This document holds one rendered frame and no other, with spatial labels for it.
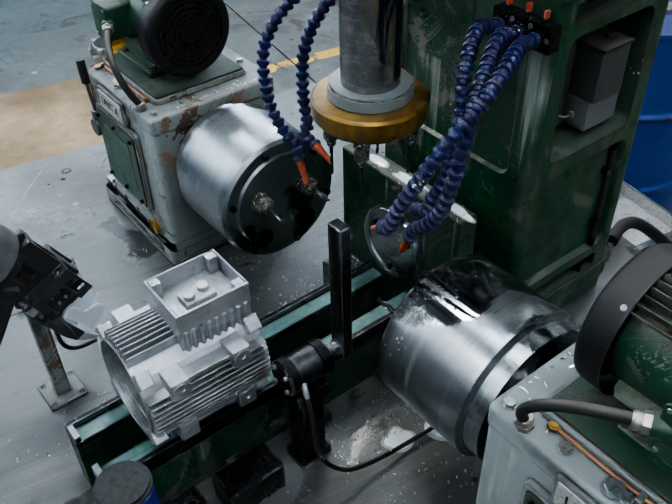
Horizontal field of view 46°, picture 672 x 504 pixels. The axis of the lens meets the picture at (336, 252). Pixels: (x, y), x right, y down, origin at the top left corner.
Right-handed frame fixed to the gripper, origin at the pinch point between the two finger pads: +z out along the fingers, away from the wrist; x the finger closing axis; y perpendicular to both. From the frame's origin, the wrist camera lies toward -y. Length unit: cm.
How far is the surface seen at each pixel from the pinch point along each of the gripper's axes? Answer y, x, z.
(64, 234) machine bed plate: 0, 64, 33
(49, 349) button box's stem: -10.6, 18.5, 13.0
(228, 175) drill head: 32.5, 17.1, 14.5
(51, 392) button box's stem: -18.1, 20.3, 22.0
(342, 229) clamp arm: 35.5, -20.7, 1.6
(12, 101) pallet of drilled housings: 4, 263, 111
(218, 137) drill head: 36.7, 25.4, 13.9
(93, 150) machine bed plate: 18, 93, 43
